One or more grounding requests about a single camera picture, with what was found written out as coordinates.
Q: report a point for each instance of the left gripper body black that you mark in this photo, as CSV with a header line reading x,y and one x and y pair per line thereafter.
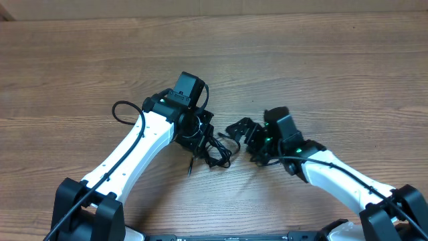
x,y
197,130

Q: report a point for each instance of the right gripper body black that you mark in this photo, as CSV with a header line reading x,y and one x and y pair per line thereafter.
x,y
267,148

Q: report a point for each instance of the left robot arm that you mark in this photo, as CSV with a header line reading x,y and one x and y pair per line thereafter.
x,y
93,208

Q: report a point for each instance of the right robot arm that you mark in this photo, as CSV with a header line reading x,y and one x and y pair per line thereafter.
x,y
385,212

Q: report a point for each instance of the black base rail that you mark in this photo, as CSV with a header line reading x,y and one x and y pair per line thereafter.
x,y
227,237

